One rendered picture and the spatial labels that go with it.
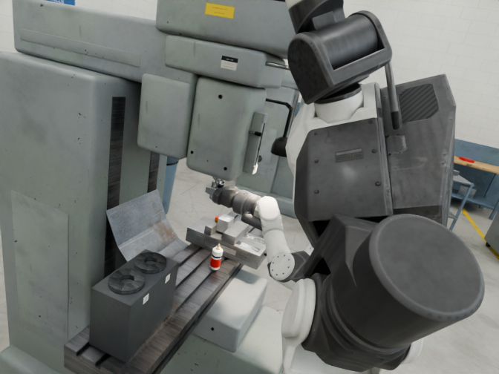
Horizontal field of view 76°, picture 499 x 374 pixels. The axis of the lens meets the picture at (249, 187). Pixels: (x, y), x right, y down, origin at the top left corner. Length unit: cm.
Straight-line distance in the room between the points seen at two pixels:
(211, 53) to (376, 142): 62
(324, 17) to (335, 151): 23
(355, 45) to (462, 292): 41
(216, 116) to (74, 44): 59
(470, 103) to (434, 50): 125
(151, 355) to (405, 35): 726
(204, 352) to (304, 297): 94
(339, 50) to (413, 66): 700
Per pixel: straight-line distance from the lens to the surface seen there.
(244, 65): 98
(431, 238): 38
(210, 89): 105
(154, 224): 151
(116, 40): 125
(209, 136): 106
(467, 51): 773
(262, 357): 132
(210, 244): 141
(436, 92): 68
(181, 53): 108
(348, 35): 61
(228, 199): 112
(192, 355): 142
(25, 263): 168
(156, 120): 114
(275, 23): 96
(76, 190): 129
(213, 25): 102
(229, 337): 126
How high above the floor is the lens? 168
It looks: 20 degrees down
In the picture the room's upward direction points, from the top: 12 degrees clockwise
